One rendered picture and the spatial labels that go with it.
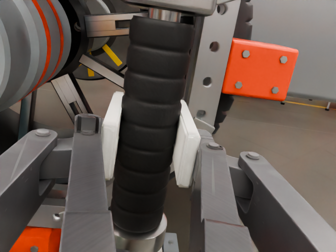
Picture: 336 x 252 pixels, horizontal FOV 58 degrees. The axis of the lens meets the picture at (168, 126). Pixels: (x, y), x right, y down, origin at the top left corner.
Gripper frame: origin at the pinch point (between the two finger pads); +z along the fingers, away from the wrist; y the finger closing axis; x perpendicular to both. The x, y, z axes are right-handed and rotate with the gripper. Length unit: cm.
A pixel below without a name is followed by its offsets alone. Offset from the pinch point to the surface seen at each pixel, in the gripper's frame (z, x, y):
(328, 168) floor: 185, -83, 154
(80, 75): 74, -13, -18
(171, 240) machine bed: 80, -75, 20
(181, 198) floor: 123, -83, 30
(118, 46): 74, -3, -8
